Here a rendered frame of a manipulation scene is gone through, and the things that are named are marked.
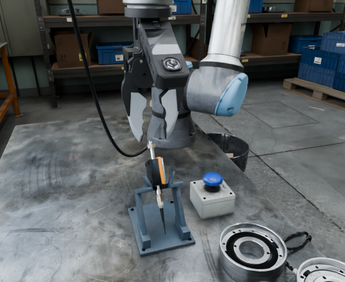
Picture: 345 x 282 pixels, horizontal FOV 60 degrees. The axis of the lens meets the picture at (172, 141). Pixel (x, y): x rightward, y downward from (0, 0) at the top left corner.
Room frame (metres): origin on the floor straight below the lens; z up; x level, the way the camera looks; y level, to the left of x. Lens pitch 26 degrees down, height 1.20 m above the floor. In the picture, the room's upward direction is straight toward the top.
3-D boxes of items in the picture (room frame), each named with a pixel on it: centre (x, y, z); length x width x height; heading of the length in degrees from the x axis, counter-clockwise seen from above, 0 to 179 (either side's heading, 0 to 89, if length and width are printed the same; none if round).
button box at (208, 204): (0.52, -0.08, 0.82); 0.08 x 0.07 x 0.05; 17
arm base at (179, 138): (0.85, 0.00, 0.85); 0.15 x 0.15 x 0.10
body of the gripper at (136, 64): (0.50, 0.04, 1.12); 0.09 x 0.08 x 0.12; 17
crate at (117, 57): (3.90, 0.68, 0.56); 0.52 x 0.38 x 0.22; 104
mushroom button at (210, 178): (0.51, -0.08, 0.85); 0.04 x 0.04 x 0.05
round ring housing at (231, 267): (0.36, -0.13, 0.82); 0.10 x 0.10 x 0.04
